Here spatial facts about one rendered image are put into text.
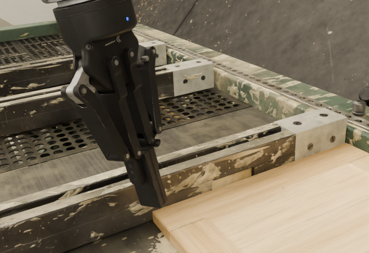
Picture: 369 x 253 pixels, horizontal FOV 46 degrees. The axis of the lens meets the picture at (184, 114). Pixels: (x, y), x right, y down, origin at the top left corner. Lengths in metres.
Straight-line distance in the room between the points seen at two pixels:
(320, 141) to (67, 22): 0.54
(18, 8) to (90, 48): 3.99
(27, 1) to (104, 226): 3.84
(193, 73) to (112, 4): 0.77
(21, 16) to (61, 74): 3.11
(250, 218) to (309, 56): 1.73
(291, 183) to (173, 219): 0.21
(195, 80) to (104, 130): 0.76
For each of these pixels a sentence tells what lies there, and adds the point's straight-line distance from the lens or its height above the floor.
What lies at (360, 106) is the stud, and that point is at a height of 0.88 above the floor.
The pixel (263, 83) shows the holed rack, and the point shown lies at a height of 0.90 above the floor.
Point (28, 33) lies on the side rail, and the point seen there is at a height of 1.13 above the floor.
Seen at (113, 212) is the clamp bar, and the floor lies 1.27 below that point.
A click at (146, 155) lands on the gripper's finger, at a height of 1.35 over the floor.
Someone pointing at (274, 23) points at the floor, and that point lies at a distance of 2.62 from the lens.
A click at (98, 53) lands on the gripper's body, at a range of 0.43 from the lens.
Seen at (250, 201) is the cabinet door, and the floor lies 1.10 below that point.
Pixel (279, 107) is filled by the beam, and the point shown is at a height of 0.90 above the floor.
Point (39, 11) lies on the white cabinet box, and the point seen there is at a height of 0.59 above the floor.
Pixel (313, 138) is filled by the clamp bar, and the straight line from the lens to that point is 0.81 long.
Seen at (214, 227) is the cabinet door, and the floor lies 1.16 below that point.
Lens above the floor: 1.61
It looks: 35 degrees down
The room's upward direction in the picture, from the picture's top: 60 degrees counter-clockwise
